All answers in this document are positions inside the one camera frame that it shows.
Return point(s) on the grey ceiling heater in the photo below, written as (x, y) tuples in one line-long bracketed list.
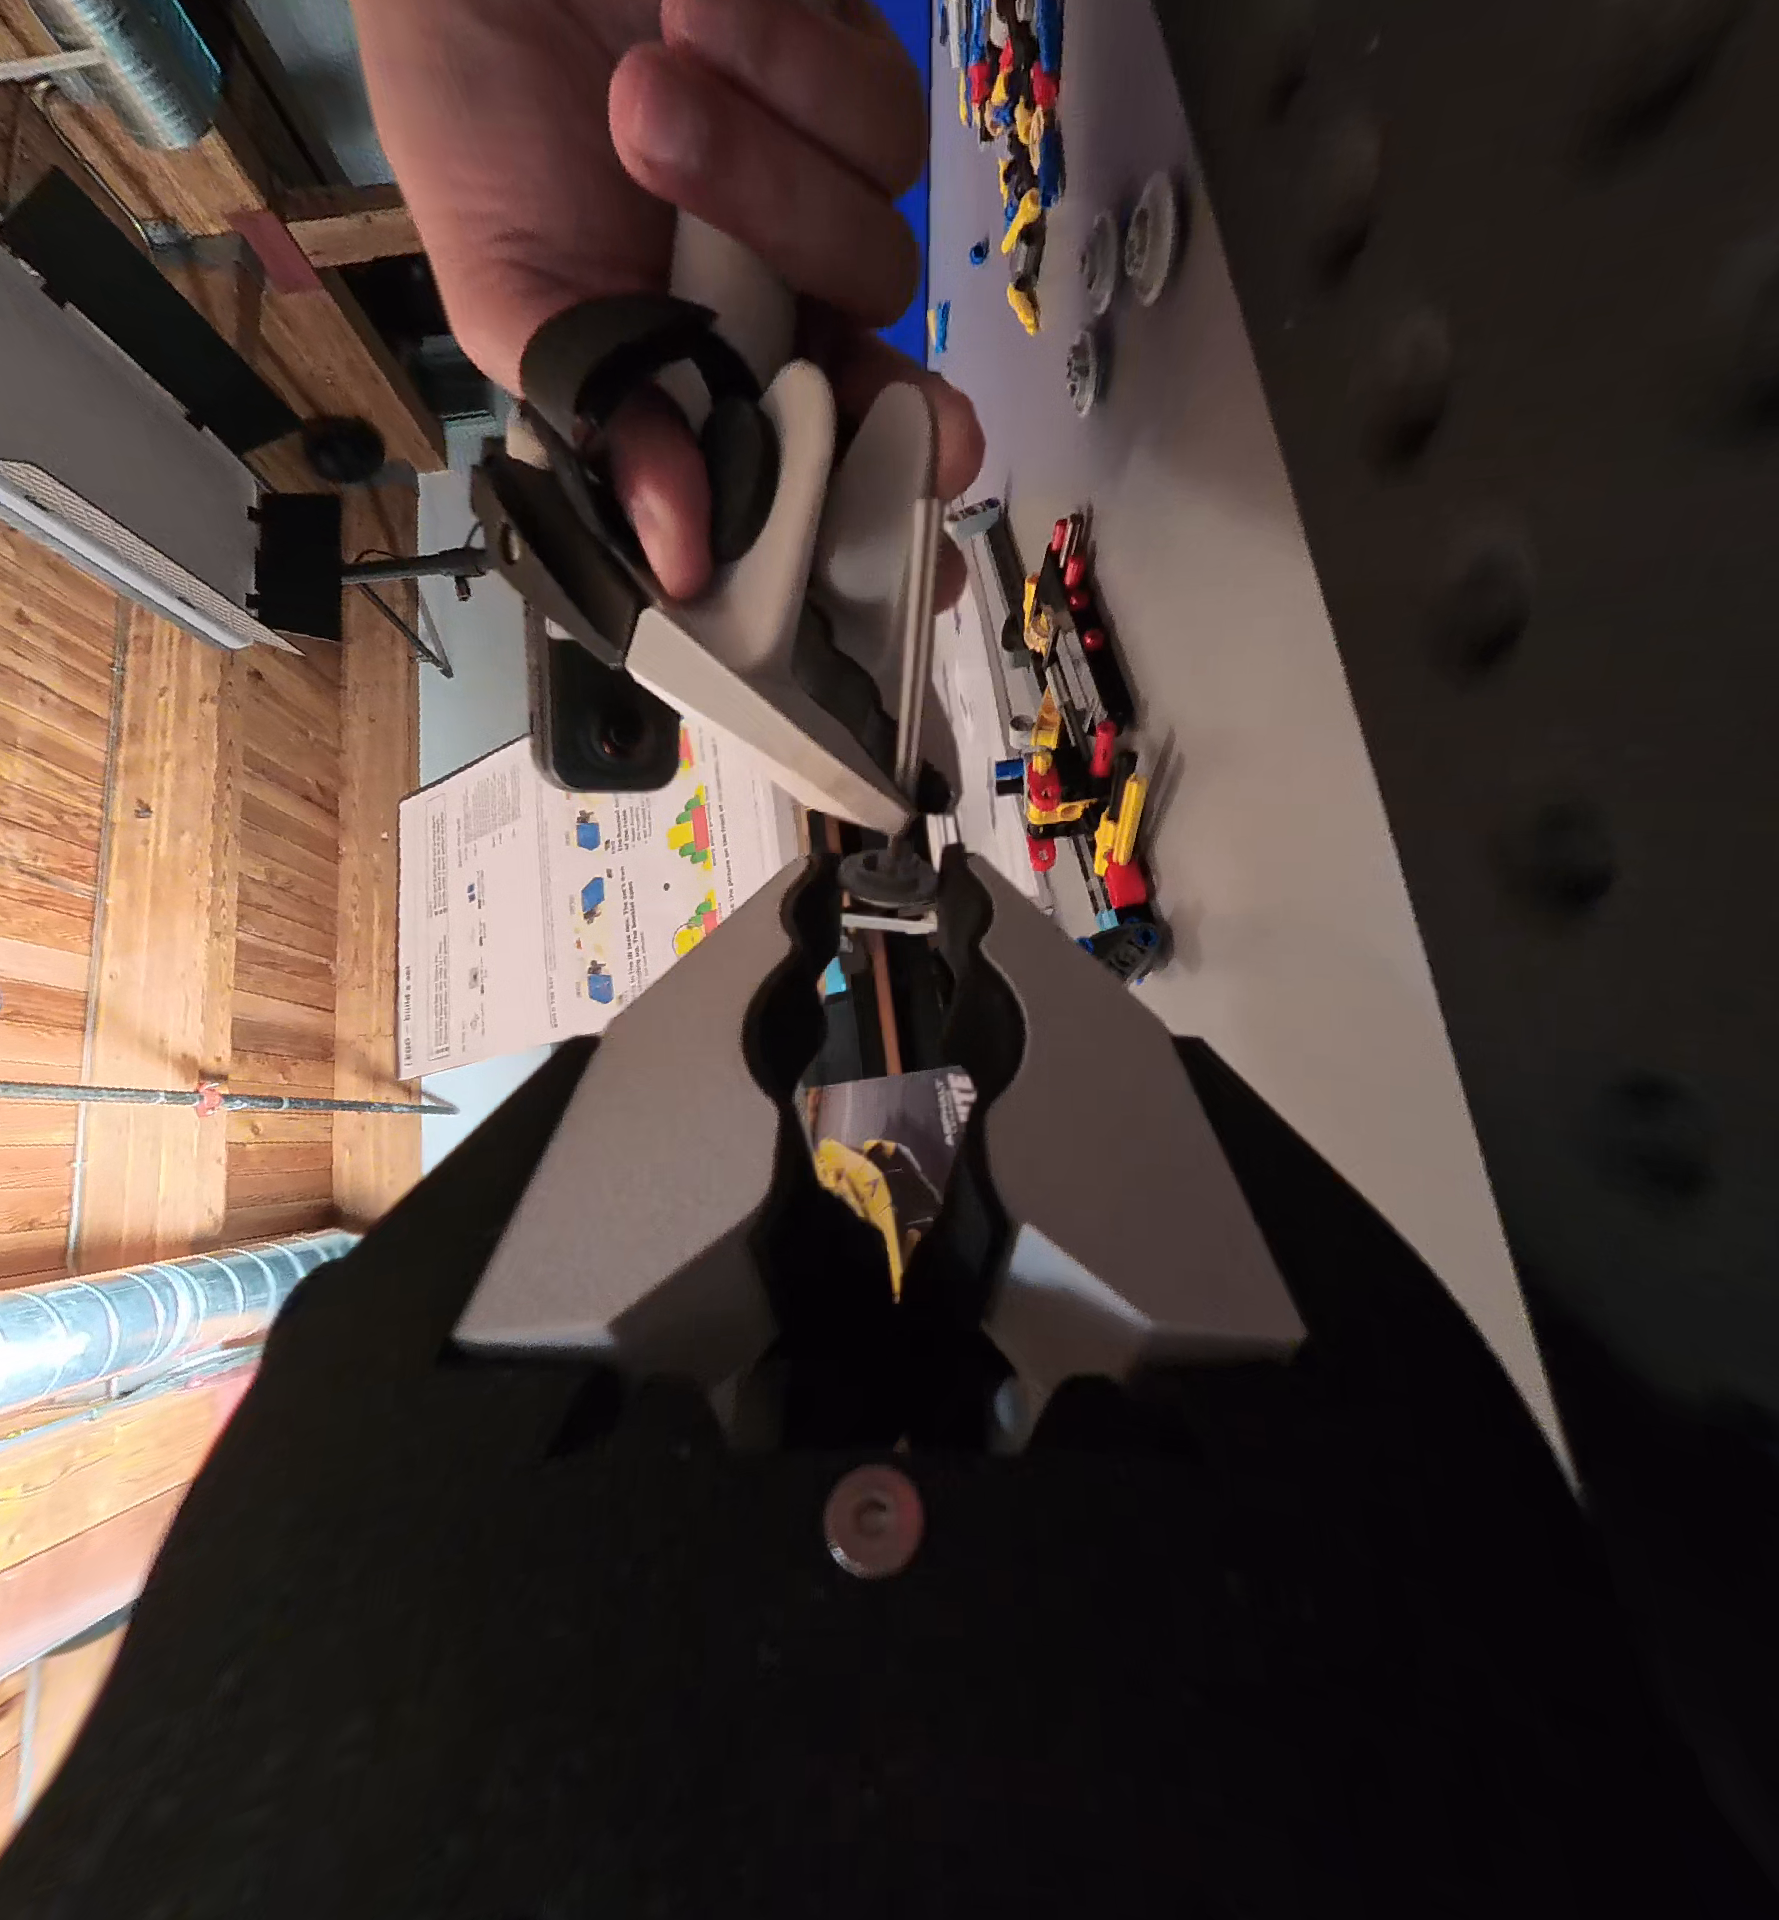
[(81, 450)]

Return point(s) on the grey lego axle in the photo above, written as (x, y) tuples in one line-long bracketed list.
[(916, 645)]

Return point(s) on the blue plastic bin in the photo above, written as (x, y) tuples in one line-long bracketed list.
[(910, 269)]

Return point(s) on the grey lego pulley disc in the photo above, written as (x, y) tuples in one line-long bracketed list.
[(1098, 263), (888, 877), (1085, 368), (1151, 237)]

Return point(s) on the black ceiling box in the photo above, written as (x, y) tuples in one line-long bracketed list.
[(139, 296)]

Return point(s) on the small black blue lego assembly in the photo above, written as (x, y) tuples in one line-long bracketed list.
[(1126, 944)]

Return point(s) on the thin metal ceiling pipe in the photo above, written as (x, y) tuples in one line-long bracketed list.
[(156, 1092)]

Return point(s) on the partly built lego chassis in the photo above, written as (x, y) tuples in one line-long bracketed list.
[(1069, 723)]

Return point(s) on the yellow car lego box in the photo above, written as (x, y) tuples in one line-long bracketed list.
[(873, 1183)]

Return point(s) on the person's right hand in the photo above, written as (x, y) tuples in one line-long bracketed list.
[(527, 135)]

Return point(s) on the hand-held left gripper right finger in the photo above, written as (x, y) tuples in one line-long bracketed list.
[(1143, 1183)]

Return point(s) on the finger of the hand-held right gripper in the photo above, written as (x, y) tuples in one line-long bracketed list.
[(737, 704)]

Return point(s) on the printed instruction sheet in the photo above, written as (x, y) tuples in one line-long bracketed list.
[(527, 933)]

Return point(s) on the pile of colourful lego pieces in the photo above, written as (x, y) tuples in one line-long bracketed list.
[(1017, 135)]

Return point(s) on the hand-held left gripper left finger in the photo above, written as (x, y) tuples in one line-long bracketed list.
[(637, 1167)]

